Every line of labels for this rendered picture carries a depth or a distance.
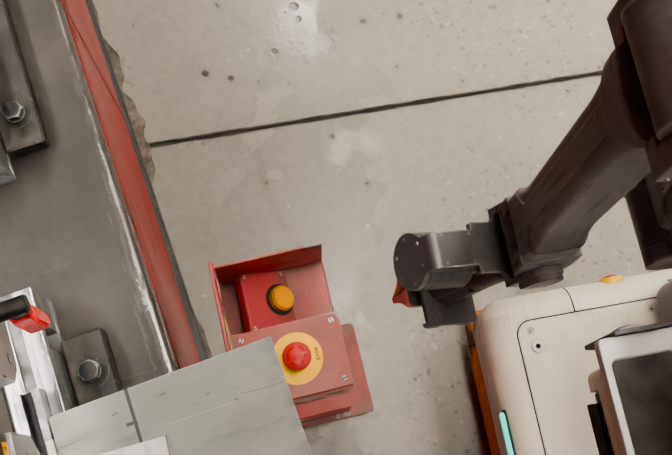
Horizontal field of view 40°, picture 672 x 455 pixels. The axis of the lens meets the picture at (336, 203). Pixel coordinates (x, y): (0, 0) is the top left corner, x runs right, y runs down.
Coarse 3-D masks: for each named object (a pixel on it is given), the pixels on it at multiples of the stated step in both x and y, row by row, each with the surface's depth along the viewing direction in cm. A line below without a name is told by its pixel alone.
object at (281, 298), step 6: (276, 288) 135; (282, 288) 136; (288, 288) 136; (270, 294) 135; (276, 294) 134; (282, 294) 135; (288, 294) 136; (270, 300) 135; (276, 300) 134; (282, 300) 135; (288, 300) 135; (276, 306) 134; (282, 306) 134; (288, 306) 135
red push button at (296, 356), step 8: (288, 344) 125; (296, 344) 125; (304, 344) 125; (288, 352) 125; (296, 352) 125; (304, 352) 125; (288, 360) 124; (296, 360) 124; (304, 360) 124; (288, 368) 125; (296, 368) 124; (304, 368) 125
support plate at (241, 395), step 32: (256, 352) 106; (160, 384) 104; (192, 384) 104; (224, 384) 104; (256, 384) 104; (64, 416) 103; (96, 416) 103; (128, 416) 103; (160, 416) 103; (192, 416) 103; (224, 416) 103; (256, 416) 103; (288, 416) 103; (64, 448) 102; (96, 448) 102; (192, 448) 102; (224, 448) 102; (256, 448) 102; (288, 448) 102
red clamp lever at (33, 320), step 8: (16, 296) 82; (24, 296) 82; (0, 304) 82; (8, 304) 81; (16, 304) 81; (24, 304) 82; (0, 312) 81; (8, 312) 81; (16, 312) 82; (24, 312) 82; (32, 312) 85; (40, 312) 88; (0, 320) 82; (16, 320) 85; (24, 320) 85; (32, 320) 85; (40, 320) 87; (48, 320) 90; (24, 328) 87; (32, 328) 88; (40, 328) 89
